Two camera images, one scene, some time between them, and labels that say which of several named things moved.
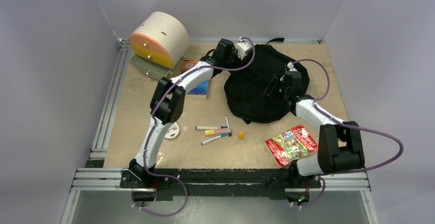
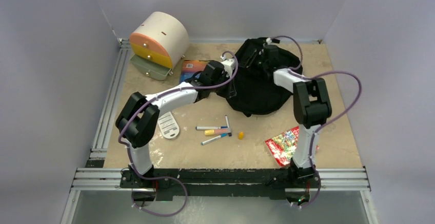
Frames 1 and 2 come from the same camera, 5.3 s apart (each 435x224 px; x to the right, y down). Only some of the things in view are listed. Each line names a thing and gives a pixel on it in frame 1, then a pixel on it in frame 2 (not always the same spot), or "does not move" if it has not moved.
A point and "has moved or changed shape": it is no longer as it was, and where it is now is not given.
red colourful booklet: x=291 y=145 does not move
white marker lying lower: x=214 y=138 does not move
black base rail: x=220 y=183 does not move
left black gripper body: x=233 y=61 → x=222 y=79
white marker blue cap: x=210 y=127 does not move
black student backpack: x=243 y=88 has moved or changed shape
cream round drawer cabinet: x=158 y=43 does not move
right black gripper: x=271 y=83 → x=252 y=58
